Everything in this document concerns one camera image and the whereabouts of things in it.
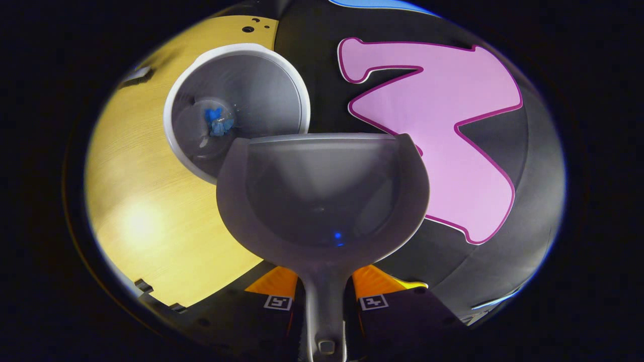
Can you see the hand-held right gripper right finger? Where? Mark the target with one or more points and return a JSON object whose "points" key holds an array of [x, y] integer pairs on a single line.
{"points": [[402, 317]]}

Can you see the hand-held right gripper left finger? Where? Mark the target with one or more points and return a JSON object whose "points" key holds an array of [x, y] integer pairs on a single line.
{"points": [[241, 317]]}

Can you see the grey dustpan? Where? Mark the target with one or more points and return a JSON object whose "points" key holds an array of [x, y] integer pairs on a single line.
{"points": [[322, 196]]}

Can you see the light blue paper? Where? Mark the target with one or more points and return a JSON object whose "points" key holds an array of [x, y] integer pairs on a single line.
{"points": [[220, 128]]}

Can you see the dark blue paper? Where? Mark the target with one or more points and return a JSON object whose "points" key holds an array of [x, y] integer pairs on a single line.
{"points": [[212, 115]]}

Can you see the white ribbed garbage bin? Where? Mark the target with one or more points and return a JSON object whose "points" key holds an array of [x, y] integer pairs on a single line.
{"points": [[266, 90]]}

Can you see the yellow wooden desktop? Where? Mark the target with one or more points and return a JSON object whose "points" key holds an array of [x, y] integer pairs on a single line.
{"points": [[146, 201]]}

